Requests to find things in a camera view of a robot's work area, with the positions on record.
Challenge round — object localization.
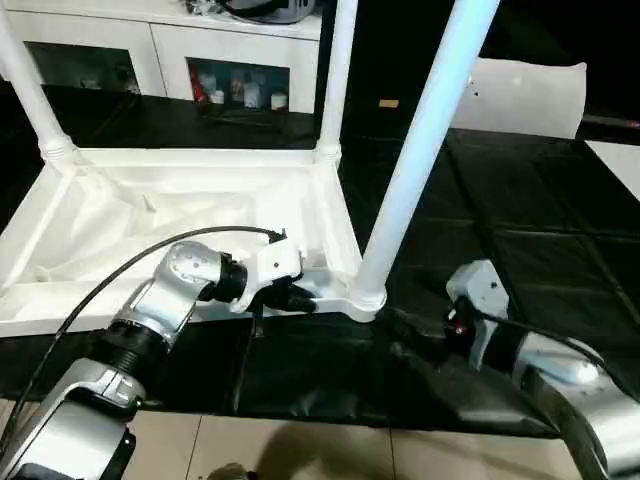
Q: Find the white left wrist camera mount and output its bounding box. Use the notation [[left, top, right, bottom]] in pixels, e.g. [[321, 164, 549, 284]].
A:
[[231, 237, 307, 315]]

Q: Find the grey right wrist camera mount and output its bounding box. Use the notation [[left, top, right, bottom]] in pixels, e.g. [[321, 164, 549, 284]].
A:
[[445, 258, 511, 372]]

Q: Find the grey rounded device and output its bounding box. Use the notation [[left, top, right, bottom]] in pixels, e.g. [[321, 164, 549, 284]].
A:
[[223, 0, 322, 26]]

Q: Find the white plastic table top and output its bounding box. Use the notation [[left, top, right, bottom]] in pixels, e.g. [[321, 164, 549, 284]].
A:
[[0, 143, 390, 340]]

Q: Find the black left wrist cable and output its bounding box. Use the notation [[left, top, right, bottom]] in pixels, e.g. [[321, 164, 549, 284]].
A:
[[0, 225, 287, 454]]

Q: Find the white curved plastic panel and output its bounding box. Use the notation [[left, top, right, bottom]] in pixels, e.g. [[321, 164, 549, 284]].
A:
[[451, 56, 590, 140]]

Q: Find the black padded mat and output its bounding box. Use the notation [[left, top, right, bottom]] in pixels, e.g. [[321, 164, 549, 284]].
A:
[[0, 79, 640, 441]]

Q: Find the dark left robot foot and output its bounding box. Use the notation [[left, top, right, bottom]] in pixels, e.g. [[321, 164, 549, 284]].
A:
[[211, 462, 252, 480]]

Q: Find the white plastic table leg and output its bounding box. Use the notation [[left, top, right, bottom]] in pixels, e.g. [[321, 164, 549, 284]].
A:
[[0, 0, 77, 165], [313, 0, 362, 162], [348, 0, 502, 322]]

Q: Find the white flat board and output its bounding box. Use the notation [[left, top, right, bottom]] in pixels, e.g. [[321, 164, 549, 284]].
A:
[[583, 139, 640, 202]]

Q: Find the white glass-door cabinet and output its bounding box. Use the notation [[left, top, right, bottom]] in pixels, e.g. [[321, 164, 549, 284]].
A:
[[0, 5, 325, 117]]

